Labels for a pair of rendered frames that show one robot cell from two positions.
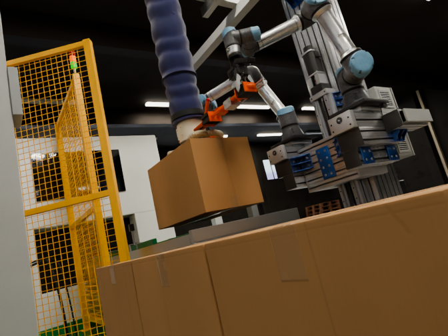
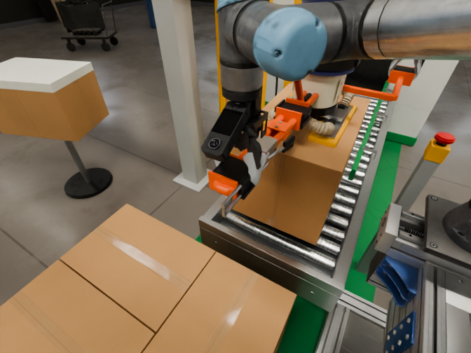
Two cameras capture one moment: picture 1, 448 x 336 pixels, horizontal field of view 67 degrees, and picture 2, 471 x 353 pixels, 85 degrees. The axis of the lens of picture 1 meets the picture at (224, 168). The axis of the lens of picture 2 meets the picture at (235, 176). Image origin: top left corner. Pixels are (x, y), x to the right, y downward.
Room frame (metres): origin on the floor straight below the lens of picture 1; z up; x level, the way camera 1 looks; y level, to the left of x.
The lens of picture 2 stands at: (1.41, -0.60, 1.60)
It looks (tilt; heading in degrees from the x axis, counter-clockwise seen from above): 41 degrees down; 66
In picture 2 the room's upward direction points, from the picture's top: straight up
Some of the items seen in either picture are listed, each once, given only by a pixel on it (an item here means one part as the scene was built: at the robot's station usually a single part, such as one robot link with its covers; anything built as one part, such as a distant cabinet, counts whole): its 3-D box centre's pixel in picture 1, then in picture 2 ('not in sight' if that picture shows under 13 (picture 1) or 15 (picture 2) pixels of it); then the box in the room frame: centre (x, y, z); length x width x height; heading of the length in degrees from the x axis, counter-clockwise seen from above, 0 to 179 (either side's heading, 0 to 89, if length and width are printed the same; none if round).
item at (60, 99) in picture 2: not in sight; (45, 98); (0.88, 1.51, 0.82); 0.60 x 0.40 x 0.40; 146
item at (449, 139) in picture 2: not in sight; (443, 139); (2.54, -0.13, 1.02); 0.07 x 0.07 x 0.04
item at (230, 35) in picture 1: (231, 39); (243, 24); (1.60, -0.19, 1.51); 0.09 x 0.08 x 0.11; 91
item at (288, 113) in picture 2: (211, 119); (292, 113); (1.87, 0.00, 1.21); 0.10 x 0.08 x 0.06; 125
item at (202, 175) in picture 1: (201, 185); (301, 155); (2.08, 0.16, 0.88); 0.60 x 0.40 x 0.40; 37
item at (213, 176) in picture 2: (245, 90); (232, 175); (1.58, -0.19, 1.21); 0.08 x 0.07 x 0.05; 35
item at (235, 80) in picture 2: (233, 53); (240, 75); (1.60, -0.19, 1.43); 0.08 x 0.08 x 0.05
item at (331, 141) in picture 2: not in sight; (335, 118); (2.13, 0.07, 1.11); 0.34 x 0.10 x 0.05; 35
